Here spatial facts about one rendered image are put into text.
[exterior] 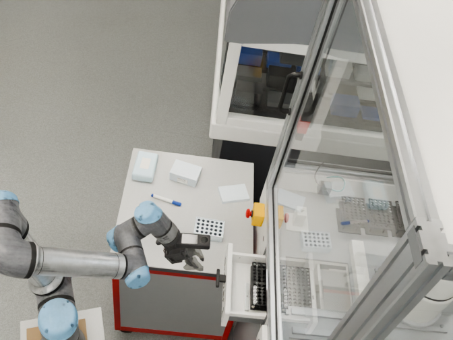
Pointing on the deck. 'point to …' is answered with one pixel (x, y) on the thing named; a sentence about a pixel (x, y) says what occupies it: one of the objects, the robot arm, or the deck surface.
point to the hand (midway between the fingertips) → (203, 263)
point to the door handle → (286, 91)
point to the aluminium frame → (405, 253)
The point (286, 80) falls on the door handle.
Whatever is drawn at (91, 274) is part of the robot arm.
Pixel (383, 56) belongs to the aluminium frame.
